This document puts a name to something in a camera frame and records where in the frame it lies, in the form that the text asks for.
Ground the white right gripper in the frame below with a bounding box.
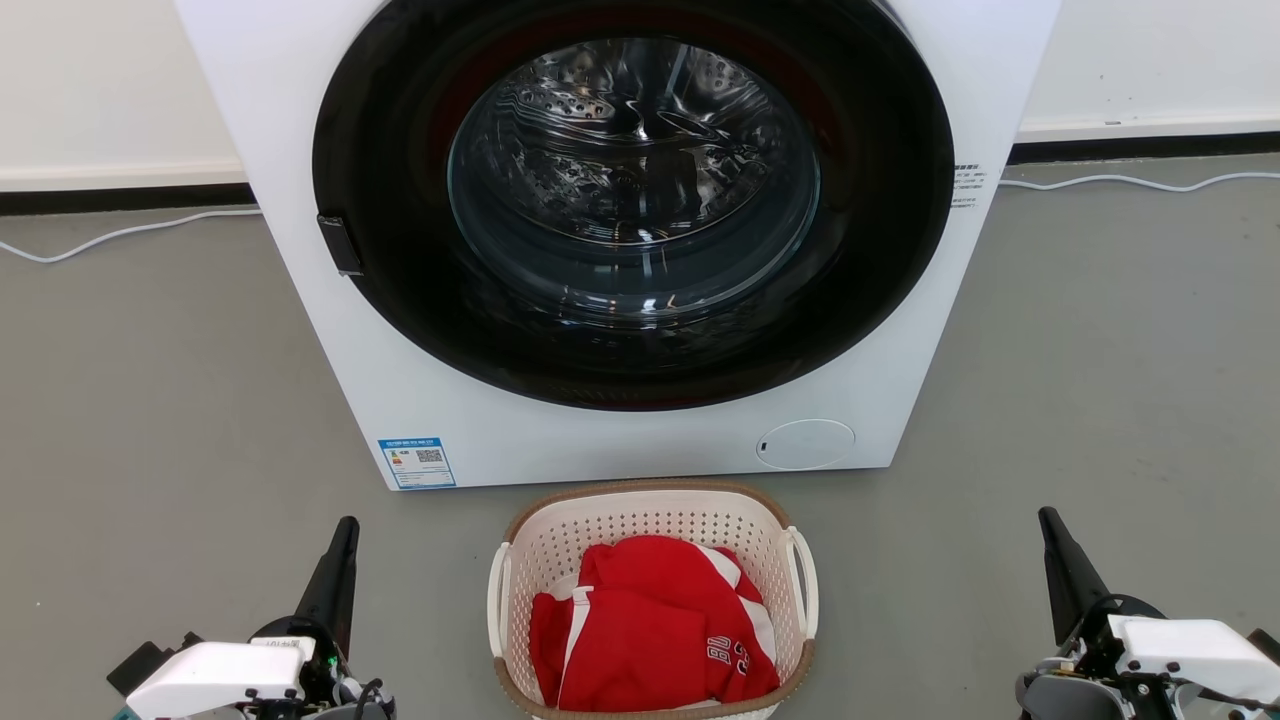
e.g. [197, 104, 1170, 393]
[1037, 506, 1280, 702]

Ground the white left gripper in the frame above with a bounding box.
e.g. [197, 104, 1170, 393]
[124, 515, 362, 720]

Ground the beige perforated plastic laundry basket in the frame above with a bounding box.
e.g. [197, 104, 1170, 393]
[487, 478, 819, 720]

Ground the blue energy label sticker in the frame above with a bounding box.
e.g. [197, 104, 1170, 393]
[377, 436, 458, 491]

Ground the round white filter cover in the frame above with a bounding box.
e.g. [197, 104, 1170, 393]
[754, 418, 857, 472]

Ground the white front-load washing machine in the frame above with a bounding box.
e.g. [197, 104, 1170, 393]
[175, 0, 1063, 492]

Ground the round black glass washer door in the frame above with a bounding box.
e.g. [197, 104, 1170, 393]
[312, 0, 957, 412]

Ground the red and white jersey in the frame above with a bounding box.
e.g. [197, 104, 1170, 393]
[528, 535, 781, 713]

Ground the black washer door handle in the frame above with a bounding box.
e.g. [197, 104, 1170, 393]
[317, 214, 364, 277]

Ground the white floor cable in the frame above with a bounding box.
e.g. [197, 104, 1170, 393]
[999, 171, 1280, 194]
[0, 205, 264, 265]

